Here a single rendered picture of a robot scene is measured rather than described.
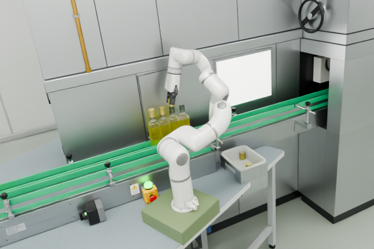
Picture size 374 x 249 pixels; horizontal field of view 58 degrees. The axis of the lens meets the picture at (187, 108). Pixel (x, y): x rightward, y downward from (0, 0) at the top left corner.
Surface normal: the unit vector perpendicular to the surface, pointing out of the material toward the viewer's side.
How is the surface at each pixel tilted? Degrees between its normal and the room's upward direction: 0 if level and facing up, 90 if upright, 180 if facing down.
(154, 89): 90
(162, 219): 2
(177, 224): 2
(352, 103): 90
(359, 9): 90
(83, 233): 0
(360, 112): 90
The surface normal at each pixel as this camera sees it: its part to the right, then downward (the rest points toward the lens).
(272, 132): 0.41, 0.30
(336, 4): -0.91, 0.25
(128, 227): -0.11, -0.92
